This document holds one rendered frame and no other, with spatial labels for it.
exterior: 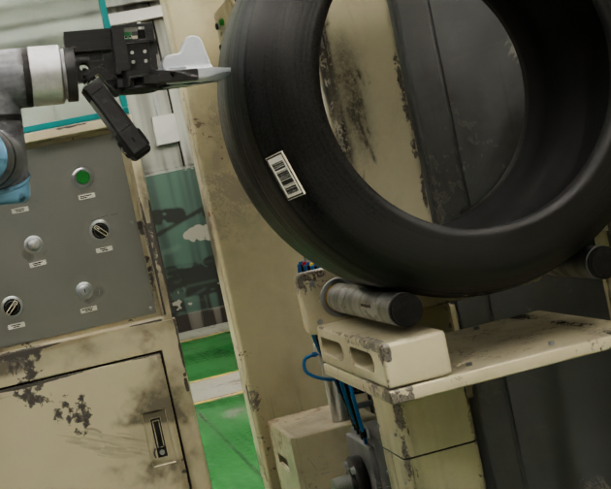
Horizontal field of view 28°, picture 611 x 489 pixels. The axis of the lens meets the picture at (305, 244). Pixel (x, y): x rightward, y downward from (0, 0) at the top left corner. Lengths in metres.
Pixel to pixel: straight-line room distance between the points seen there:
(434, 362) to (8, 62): 0.65
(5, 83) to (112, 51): 0.14
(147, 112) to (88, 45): 9.29
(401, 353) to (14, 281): 0.90
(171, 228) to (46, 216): 8.54
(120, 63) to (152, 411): 0.84
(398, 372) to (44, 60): 0.59
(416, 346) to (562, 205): 0.26
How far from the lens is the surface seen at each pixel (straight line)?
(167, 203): 10.75
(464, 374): 1.59
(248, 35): 1.54
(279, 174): 1.51
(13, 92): 1.55
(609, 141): 1.63
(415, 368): 1.56
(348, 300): 1.74
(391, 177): 1.93
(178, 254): 10.76
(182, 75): 1.56
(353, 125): 1.92
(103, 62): 1.58
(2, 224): 2.23
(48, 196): 2.23
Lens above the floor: 1.09
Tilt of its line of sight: 3 degrees down
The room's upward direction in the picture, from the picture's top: 12 degrees counter-clockwise
